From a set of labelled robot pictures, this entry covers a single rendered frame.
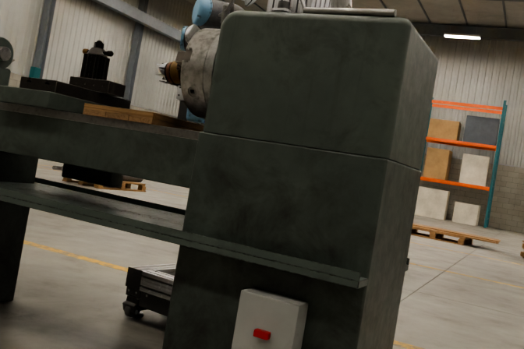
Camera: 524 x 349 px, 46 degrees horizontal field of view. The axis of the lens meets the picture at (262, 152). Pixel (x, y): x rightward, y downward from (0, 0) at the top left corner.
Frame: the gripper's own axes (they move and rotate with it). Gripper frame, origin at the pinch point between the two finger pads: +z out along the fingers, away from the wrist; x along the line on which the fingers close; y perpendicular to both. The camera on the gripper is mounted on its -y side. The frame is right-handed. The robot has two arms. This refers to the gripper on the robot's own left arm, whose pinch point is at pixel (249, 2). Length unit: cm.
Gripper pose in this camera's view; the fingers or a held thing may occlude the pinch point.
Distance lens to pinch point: 208.0
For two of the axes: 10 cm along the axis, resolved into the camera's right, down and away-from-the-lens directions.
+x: -3.3, -4.5, -8.3
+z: -3.1, 8.8, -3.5
